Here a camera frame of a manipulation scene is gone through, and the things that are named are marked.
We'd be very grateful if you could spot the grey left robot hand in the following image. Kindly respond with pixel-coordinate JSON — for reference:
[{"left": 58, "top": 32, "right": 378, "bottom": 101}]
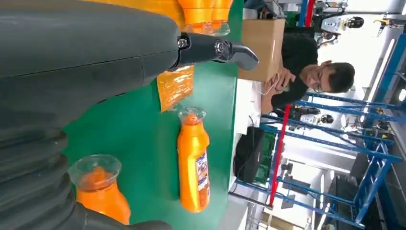
[{"left": 0, "top": 0, "right": 259, "bottom": 230}]

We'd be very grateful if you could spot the orange drink bottle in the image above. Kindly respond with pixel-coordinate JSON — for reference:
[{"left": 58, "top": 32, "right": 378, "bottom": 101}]
[
  {"left": 177, "top": 0, "right": 217, "bottom": 35},
  {"left": 67, "top": 154, "right": 132, "bottom": 225},
  {"left": 211, "top": 0, "right": 235, "bottom": 36},
  {"left": 177, "top": 107, "right": 211, "bottom": 213}
]

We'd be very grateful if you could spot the yellow plastic sheet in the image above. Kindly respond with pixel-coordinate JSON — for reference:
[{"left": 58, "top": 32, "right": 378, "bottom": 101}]
[{"left": 79, "top": 0, "right": 195, "bottom": 112}]

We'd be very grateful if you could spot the green table mat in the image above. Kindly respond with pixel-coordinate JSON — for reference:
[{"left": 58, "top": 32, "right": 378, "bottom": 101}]
[{"left": 62, "top": 0, "right": 245, "bottom": 230}]

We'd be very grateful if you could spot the white table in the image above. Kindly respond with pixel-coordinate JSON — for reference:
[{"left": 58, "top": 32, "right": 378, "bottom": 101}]
[{"left": 228, "top": 78, "right": 286, "bottom": 204}]

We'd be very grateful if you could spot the brown cardboard box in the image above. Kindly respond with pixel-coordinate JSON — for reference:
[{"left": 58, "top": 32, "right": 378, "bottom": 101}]
[{"left": 237, "top": 19, "right": 285, "bottom": 82}]

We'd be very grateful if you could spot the black bag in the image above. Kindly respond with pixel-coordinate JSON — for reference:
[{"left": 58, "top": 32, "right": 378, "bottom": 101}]
[{"left": 234, "top": 126, "right": 265, "bottom": 184}]

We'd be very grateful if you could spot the green crate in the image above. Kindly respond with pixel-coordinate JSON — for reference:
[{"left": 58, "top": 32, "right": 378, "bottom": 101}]
[{"left": 255, "top": 131, "right": 277, "bottom": 185}]

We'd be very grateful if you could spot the person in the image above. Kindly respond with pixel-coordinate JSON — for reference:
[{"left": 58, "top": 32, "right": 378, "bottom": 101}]
[{"left": 261, "top": 32, "right": 356, "bottom": 112}]

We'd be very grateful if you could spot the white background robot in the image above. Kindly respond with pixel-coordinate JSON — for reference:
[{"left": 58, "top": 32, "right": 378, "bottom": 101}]
[
  {"left": 314, "top": 12, "right": 365, "bottom": 48},
  {"left": 290, "top": 106, "right": 335, "bottom": 127}
]

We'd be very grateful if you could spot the blue metal rack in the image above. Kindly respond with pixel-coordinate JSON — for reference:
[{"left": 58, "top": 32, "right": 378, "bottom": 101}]
[{"left": 235, "top": 32, "right": 406, "bottom": 229}]

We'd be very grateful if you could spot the white earphone cable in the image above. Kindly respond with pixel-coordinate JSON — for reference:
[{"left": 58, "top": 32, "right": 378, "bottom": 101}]
[{"left": 261, "top": 72, "right": 282, "bottom": 96}]

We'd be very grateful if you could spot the red metal post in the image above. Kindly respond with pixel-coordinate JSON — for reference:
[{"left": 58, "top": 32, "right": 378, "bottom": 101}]
[
  {"left": 269, "top": 104, "right": 292, "bottom": 207},
  {"left": 304, "top": 0, "right": 316, "bottom": 28}
]

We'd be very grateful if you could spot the blue metal post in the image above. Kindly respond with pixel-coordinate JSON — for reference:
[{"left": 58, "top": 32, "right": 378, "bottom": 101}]
[{"left": 298, "top": 0, "right": 309, "bottom": 28}]

